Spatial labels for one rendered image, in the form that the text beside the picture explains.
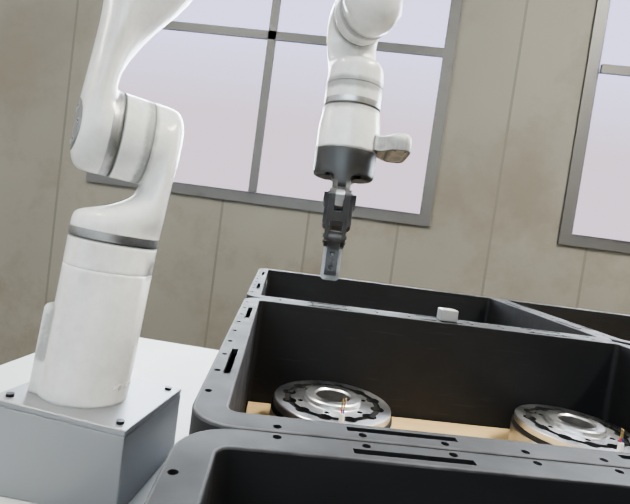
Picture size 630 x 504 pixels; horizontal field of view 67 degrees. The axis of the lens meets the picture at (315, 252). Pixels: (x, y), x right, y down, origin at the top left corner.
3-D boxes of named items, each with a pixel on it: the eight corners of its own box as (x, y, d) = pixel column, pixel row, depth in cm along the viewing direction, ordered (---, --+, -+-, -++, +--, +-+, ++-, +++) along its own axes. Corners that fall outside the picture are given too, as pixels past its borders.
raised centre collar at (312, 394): (305, 410, 38) (306, 402, 38) (302, 388, 43) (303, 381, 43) (365, 416, 38) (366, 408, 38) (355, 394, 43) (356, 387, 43)
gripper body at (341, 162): (318, 149, 62) (308, 220, 63) (315, 135, 54) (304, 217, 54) (374, 156, 62) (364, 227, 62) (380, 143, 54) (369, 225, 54)
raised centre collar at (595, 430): (565, 437, 40) (566, 430, 40) (533, 413, 45) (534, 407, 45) (620, 442, 40) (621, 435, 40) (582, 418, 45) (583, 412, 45)
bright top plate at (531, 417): (553, 455, 37) (555, 447, 37) (494, 405, 47) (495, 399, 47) (672, 466, 38) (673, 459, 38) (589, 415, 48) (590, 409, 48)
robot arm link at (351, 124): (412, 153, 53) (420, 98, 53) (314, 140, 54) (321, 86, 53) (401, 165, 62) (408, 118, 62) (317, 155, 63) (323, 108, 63)
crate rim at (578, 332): (242, 319, 47) (245, 295, 47) (257, 281, 77) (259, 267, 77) (617, 364, 50) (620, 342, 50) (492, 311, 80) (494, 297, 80)
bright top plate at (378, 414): (271, 426, 35) (272, 418, 35) (274, 381, 45) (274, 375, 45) (403, 439, 36) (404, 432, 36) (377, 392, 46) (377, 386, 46)
